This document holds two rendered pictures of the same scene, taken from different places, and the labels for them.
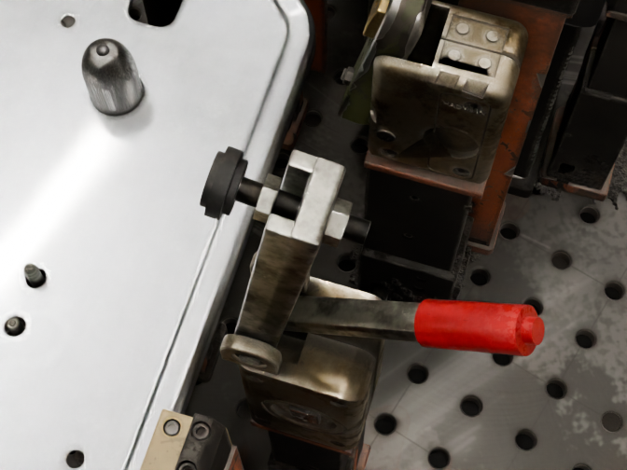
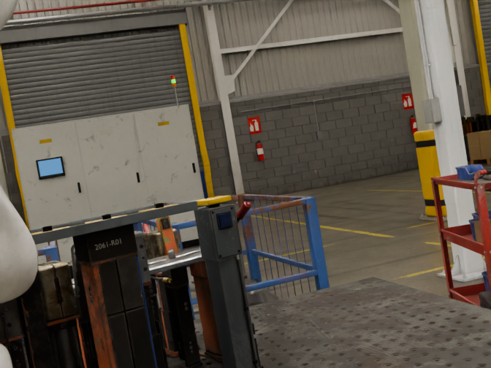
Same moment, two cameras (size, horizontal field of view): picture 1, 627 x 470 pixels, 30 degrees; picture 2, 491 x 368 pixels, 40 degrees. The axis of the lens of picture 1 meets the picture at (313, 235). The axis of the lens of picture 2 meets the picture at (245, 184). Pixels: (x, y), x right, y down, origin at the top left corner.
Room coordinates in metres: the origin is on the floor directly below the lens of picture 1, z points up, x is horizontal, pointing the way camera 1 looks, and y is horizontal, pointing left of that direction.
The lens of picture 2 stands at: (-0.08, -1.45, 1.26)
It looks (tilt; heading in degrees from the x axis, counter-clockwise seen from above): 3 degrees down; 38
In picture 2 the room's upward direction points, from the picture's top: 9 degrees counter-clockwise
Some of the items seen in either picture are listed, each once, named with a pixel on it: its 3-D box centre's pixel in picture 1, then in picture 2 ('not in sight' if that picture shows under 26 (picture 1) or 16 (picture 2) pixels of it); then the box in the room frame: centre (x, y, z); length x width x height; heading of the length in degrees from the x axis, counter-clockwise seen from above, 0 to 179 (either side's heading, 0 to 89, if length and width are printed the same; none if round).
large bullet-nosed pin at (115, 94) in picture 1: (111, 77); not in sight; (0.36, 0.12, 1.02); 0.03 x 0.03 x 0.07
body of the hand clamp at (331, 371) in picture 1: (315, 417); not in sight; (0.19, 0.00, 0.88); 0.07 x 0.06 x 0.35; 71
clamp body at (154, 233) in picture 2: not in sight; (168, 291); (1.30, -0.01, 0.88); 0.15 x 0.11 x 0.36; 71
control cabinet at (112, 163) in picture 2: not in sight; (111, 172); (6.21, 5.86, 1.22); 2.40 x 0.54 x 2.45; 146
